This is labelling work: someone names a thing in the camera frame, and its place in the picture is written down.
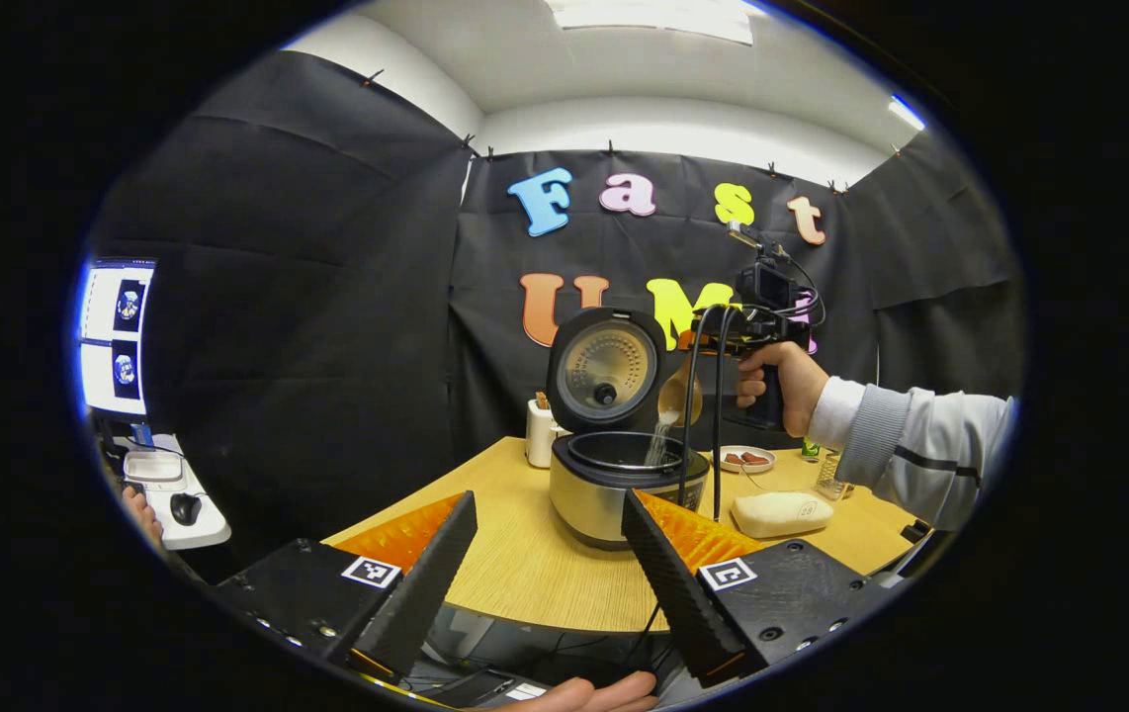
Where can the clear plastic rice box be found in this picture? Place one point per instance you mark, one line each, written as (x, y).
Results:
(826, 504)

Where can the green label drink bottle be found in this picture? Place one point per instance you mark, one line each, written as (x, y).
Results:
(810, 452)

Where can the small white box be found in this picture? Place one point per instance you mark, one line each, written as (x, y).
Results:
(154, 467)

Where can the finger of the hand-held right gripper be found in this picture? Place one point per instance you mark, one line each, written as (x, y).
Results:
(708, 341)

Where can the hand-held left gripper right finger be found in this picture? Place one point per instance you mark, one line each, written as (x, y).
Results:
(673, 583)

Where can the small ceiling light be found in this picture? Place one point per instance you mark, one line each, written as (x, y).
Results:
(906, 112)

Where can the black backdrop cloth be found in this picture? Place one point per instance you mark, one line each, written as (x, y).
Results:
(327, 346)

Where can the black computer mouse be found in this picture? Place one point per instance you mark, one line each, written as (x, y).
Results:
(186, 508)

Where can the computer monitor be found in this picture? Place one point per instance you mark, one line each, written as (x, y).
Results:
(115, 336)

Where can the dark grey rice cooker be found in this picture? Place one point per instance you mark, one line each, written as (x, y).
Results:
(604, 494)

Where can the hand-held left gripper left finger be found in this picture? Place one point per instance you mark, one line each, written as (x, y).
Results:
(426, 583)

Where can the white side desk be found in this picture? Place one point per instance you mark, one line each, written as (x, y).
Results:
(204, 529)

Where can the white round plate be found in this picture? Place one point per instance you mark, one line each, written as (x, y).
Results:
(762, 468)

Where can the ceiling light panel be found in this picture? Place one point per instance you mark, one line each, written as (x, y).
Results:
(653, 18)

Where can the white toaster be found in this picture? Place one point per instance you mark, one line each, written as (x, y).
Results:
(540, 440)

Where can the white rice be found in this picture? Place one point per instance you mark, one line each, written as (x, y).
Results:
(782, 514)

